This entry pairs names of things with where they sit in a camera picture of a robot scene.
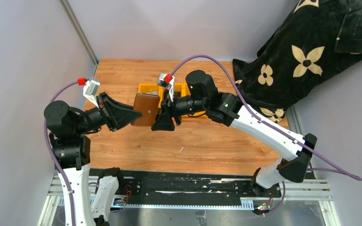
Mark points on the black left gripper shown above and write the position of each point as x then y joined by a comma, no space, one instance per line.
108,111

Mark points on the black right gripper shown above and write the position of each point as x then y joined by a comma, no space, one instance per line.
171,108

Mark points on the brown leather card holder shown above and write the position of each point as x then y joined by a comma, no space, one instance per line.
147,105

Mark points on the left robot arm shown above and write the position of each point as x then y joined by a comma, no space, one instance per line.
66,130

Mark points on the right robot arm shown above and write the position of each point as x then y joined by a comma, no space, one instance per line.
227,109

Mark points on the yellow compartment tray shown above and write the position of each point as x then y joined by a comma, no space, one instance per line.
181,90

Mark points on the black floral blanket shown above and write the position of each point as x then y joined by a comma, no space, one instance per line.
318,40

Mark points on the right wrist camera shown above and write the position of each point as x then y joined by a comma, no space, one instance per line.
167,81

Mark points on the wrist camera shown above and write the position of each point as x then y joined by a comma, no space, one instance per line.
90,89
167,81

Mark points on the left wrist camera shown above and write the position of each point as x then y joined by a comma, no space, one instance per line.
90,89

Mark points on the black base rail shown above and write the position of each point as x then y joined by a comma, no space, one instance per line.
172,190

